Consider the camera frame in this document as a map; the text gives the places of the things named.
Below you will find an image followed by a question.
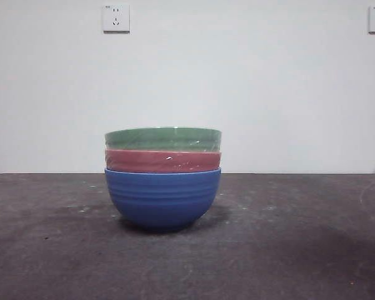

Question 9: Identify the green ribbed bowl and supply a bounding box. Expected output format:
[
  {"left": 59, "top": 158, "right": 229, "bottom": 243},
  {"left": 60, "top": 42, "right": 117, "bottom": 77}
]
[{"left": 104, "top": 126, "right": 224, "bottom": 154}]

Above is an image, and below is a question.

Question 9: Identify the blue ribbed bowl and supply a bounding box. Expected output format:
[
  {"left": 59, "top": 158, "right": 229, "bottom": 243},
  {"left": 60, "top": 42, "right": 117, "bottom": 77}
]
[{"left": 104, "top": 166, "right": 223, "bottom": 233}]

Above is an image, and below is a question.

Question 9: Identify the red ribbed bowl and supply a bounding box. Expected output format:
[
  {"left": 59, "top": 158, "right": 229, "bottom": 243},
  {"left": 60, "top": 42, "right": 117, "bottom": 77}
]
[{"left": 104, "top": 148, "right": 223, "bottom": 174}]

